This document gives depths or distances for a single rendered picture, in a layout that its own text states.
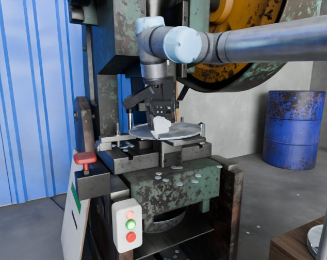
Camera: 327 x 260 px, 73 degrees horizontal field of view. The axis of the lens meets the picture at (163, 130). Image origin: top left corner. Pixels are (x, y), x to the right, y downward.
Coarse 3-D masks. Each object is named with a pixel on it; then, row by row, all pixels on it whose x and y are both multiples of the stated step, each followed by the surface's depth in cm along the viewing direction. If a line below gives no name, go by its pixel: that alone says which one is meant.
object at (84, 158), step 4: (84, 152) 68; (88, 152) 67; (92, 152) 68; (76, 156) 64; (80, 156) 64; (84, 156) 64; (88, 156) 64; (92, 156) 64; (76, 160) 62; (80, 160) 61; (84, 160) 62; (88, 160) 62; (92, 160) 63; (80, 164) 62; (84, 164) 65; (84, 168) 65; (88, 168) 66
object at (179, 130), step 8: (136, 128) 93; (144, 128) 92; (176, 128) 87; (184, 128) 90; (192, 128) 89; (200, 128) 89; (136, 136) 79; (144, 136) 80; (152, 136) 79; (160, 136) 79; (168, 136) 78; (176, 136) 78; (184, 136) 76
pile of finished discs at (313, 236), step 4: (312, 228) 91; (316, 228) 92; (320, 228) 92; (308, 232) 89; (312, 232) 90; (316, 232) 90; (320, 232) 90; (308, 236) 86; (312, 236) 87; (316, 236) 87; (320, 236) 87; (308, 240) 86; (312, 240) 85; (316, 240) 85; (308, 244) 84; (312, 244) 83; (316, 244) 83; (308, 248) 84; (312, 248) 82; (316, 248) 82; (312, 252) 81; (316, 252) 80
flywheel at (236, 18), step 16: (224, 0) 98; (240, 0) 95; (256, 0) 88; (272, 0) 79; (224, 16) 102; (240, 16) 96; (256, 16) 89; (272, 16) 79; (208, 64) 117; (224, 64) 107; (240, 64) 94; (208, 80) 113; (224, 80) 105
